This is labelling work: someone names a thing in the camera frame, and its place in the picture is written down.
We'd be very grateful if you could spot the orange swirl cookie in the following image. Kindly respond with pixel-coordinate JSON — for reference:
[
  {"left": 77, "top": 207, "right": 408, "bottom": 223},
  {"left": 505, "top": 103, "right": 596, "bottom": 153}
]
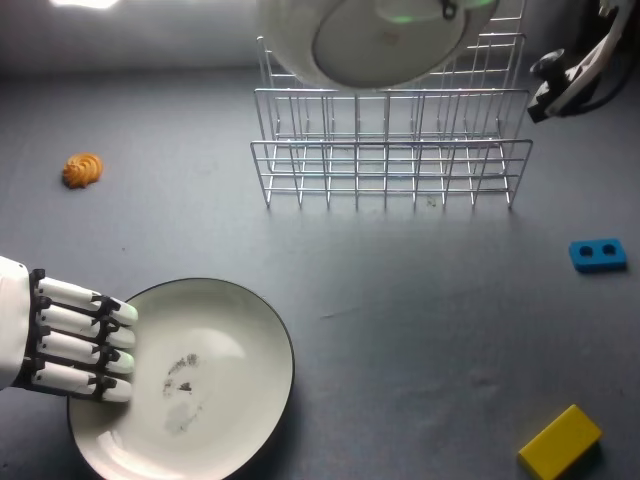
[{"left": 61, "top": 152, "right": 106, "bottom": 190}]

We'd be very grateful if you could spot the silver wire dish rack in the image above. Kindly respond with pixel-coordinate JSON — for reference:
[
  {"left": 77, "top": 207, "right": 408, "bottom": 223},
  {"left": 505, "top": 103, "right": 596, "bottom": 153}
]
[{"left": 249, "top": 0, "right": 534, "bottom": 211}]

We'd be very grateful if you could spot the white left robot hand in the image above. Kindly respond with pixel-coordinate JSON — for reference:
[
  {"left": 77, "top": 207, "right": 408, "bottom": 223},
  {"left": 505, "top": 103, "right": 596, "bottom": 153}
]
[{"left": 0, "top": 254, "right": 139, "bottom": 404}]

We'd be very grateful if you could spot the white plate with black rim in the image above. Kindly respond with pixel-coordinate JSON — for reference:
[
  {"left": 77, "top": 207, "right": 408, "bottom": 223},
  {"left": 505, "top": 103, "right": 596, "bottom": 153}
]
[{"left": 67, "top": 277, "right": 295, "bottom": 480}]

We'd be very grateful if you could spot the white plate with barcode sticker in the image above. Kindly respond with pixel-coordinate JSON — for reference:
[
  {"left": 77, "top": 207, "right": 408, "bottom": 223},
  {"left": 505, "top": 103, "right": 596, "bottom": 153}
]
[{"left": 255, "top": 0, "right": 501, "bottom": 91}]

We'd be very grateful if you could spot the blue block with two holes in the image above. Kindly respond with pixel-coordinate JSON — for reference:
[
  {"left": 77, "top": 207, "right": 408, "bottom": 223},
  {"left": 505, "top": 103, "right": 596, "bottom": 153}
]
[{"left": 568, "top": 238, "right": 629, "bottom": 275}]

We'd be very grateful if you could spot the yellow rectangular block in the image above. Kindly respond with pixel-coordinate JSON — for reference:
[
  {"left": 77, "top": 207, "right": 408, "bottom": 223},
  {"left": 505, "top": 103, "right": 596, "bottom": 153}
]
[{"left": 517, "top": 403, "right": 604, "bottom": 480}]

